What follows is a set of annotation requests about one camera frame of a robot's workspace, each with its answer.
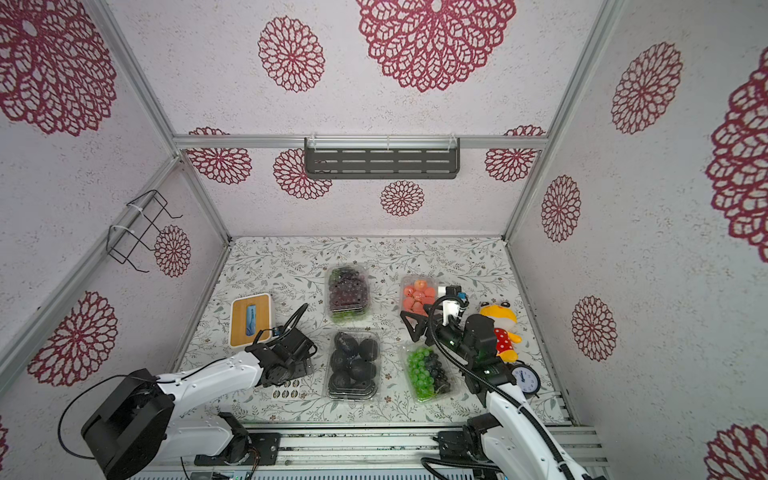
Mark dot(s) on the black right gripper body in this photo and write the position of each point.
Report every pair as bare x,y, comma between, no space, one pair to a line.
435,327

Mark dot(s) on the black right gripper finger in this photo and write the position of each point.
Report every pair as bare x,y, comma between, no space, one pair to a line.
414,320
420,334

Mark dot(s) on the sticker label sheet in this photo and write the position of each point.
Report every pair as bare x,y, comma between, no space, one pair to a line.
294,389

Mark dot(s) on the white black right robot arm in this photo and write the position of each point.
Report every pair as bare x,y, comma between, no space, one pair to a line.
508,439

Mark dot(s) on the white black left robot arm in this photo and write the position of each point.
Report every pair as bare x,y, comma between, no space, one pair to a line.
143,420

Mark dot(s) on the clear box green grapes blueberries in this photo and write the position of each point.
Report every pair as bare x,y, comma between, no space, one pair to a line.
426,373

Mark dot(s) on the white wooden tissue box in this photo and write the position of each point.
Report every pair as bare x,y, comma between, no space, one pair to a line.
250,320

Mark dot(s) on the yellow red plush toy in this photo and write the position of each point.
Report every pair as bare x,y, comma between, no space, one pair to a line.
504,328

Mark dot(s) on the clear box purple grapes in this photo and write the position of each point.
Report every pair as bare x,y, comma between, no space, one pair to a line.
348,293

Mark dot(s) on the black round alarm clock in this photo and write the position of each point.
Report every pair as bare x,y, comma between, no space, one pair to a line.
527,379

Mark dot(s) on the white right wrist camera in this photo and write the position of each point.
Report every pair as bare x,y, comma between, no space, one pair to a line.
453,308

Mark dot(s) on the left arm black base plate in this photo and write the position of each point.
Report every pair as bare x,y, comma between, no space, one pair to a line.
260,449

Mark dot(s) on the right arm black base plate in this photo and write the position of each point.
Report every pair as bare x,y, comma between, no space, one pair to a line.
461,445

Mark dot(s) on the aluminium mounting rail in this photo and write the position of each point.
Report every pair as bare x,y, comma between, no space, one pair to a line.
327,447

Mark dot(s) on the grey metal wall shelf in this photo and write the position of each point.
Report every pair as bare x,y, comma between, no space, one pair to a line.
382,160

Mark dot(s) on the black wire wall rack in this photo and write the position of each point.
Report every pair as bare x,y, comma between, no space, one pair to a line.
124,239

